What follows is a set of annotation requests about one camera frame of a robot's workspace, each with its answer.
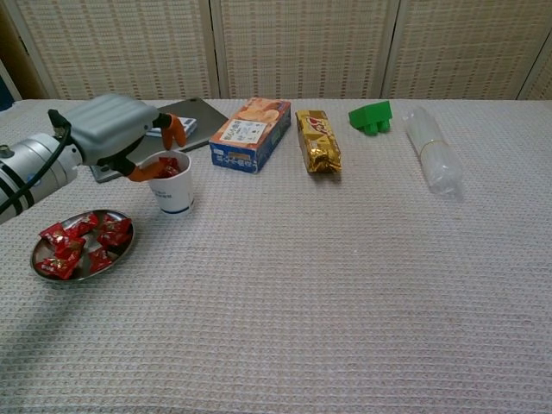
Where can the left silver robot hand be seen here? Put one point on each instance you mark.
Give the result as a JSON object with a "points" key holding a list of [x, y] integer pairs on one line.
{"points": [[108, 129]]}

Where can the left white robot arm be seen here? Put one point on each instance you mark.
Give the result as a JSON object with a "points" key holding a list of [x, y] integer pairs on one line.
{"points": [[30, 172]]}

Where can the white paper cup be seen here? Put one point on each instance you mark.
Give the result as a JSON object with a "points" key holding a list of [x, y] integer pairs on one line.
{"points": [[172, 194]]}

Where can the white folding laptop stand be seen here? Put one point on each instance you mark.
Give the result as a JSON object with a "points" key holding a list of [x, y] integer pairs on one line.
{"points": [[190, 125]]}

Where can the beige woven screen panel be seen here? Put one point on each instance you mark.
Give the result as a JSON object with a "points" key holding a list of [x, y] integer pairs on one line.
{"points": [[121, 47], [302, 47], [466, 47], [541, 82]]}

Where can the grey closed laptop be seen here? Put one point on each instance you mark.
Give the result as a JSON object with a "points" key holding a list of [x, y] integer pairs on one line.
{"points": [[202, 125]]}

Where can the dark brown wooden beam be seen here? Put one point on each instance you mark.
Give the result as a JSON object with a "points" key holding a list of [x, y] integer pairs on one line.
{"points": [[21, 69]]}

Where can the blue board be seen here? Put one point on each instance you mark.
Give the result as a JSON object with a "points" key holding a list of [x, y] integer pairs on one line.
{"points": [[3, 97]]}

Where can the bowl of red candies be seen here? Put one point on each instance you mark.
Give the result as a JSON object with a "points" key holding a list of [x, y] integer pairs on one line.
{"points": [[123, 254]]}

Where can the orange and blue biscuit box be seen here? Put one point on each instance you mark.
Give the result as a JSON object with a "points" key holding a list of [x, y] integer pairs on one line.
{"points": [[250, 133]]}

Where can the gold foil snack packet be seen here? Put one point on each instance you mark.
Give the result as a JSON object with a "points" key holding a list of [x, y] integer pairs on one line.
{"points": [[319, 142]]}

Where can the white woven tablecloth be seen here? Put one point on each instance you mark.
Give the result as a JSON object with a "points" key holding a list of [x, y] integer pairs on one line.
{"points": [[302, 280]]}

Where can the green plastic block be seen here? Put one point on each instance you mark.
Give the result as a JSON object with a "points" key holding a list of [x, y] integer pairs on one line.
{"points": [[366, 116]]}

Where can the clear plastic tube bundle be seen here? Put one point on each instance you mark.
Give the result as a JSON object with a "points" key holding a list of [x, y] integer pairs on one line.
{"points": [[435, 159]]}

